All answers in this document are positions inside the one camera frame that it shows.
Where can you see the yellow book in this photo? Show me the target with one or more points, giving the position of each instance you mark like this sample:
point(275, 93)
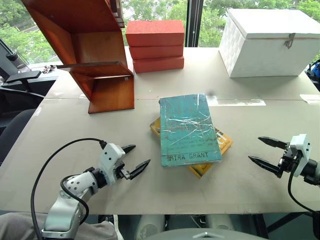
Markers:
point(225, 142)

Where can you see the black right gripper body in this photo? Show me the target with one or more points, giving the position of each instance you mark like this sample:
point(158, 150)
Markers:
point(290, 160)

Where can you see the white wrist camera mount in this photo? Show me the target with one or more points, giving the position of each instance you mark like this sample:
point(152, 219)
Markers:
point(110, 155)
point(301, 145)

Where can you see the white tape patch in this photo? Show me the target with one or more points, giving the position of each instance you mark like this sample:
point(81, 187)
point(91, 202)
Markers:
point(311, 98)

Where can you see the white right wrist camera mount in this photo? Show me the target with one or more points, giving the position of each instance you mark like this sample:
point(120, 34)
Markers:
point(301, 145)

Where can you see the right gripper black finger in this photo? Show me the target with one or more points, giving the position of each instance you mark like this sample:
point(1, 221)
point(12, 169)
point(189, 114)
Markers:
point(273, 143)
point(265, 163)

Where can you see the grey fabric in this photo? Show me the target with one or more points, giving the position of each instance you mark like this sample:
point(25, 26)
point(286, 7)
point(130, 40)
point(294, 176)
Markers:
point(15, 226)

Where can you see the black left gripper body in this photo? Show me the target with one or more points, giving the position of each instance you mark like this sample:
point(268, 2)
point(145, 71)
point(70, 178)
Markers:
point(122, 171)

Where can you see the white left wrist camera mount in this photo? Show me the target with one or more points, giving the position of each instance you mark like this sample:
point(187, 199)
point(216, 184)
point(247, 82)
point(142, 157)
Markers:
point(110, 155)

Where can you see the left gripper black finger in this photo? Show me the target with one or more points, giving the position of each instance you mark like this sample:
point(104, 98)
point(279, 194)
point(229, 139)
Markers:
point(128, 148)
point(140, 169)

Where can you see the large red box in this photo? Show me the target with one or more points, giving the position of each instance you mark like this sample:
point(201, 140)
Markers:
point(155, 32)

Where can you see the white rounded shape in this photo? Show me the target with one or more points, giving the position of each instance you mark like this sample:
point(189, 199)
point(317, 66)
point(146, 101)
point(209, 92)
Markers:
point(220, 222)
point(151, 225)

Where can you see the brown wooden bookshelf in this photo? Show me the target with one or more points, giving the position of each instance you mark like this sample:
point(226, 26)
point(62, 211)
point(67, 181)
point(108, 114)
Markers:
point(100, 45)

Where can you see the long clear tape strip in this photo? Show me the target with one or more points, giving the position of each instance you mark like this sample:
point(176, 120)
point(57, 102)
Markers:
point(237, 102)

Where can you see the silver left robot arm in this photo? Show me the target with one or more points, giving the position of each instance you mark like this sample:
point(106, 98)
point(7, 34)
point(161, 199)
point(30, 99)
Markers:
point(75, 185)

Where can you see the teal Mira Grant book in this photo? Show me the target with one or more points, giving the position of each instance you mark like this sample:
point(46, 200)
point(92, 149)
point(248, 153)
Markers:
point(187, 125)

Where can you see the white lidded storage box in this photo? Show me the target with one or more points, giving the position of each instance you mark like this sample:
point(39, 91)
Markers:
point(267, 55)

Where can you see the blue bag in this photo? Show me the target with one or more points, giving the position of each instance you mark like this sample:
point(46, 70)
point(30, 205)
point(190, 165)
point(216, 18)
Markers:
point(315, 72)

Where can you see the black window frame post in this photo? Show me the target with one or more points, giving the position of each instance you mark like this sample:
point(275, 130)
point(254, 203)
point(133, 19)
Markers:
point(194, 22)

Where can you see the small brown debris pile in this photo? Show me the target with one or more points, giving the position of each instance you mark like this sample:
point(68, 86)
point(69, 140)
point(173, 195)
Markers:
point(48, 68)

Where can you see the grey robot torso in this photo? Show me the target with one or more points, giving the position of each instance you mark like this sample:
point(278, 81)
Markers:
point(205, 235)

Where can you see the dark brown stacked slats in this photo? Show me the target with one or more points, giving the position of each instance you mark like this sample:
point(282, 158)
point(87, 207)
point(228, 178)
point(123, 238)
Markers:
point(118, 15)

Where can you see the black table leg brace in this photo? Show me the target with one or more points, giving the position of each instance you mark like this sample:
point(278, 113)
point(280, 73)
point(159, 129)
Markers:
point(277, 225)

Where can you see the grey metal box latch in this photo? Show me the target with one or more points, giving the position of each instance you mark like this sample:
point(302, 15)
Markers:
point(290, 41)

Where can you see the thin red box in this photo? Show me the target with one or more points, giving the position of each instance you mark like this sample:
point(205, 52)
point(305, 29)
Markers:
point(158, 65)
point(156, 52)

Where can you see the black office chair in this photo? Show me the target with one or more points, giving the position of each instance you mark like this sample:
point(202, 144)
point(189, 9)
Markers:
point(17, 125)

